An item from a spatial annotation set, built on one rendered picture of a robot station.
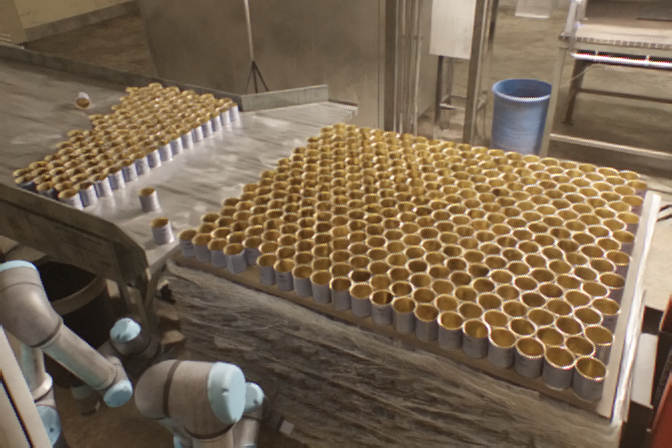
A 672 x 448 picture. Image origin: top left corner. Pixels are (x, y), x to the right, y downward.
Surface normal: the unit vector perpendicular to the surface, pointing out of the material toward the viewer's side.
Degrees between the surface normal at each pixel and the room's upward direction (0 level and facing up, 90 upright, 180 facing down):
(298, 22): 90
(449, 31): 90
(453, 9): 90
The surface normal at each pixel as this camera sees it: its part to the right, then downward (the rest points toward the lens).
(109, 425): -0.04, -0.86
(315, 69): -0.50, 0.46
